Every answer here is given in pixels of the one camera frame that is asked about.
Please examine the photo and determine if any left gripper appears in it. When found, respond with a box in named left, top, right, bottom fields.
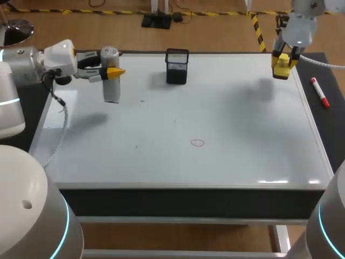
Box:
left=43, top=39, right=126, bottom=86

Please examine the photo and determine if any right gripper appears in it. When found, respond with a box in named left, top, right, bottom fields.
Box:
left=271, top=12, right=318, bottom=70

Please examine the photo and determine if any large whiteboard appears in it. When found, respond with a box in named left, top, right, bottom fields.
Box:
left=27, top=52, right=335, bottom=190

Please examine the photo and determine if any red marker pen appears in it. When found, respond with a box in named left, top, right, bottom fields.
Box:
left=310, top=77, right=331, bottom=110

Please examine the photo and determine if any black floor box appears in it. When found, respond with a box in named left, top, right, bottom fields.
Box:
left=141, top=11, right=173, bottom=30

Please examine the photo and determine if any black mesh cup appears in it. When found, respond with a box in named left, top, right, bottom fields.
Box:
left=165, top=48, right=190, bottom=85

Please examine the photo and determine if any black chair base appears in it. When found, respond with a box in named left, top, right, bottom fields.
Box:
left=0, top=18, right=35, bottom=47

